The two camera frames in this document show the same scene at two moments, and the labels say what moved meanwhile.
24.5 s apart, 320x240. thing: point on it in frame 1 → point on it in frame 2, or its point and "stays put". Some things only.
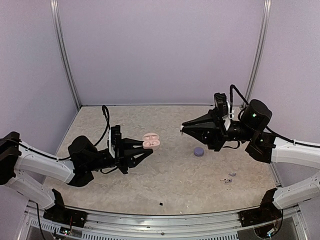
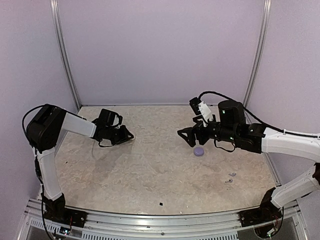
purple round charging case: [198, 151] stays put
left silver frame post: [55, 11] stays put
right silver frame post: [265, 26] stays put
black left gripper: [124, 154] → [124, 136]
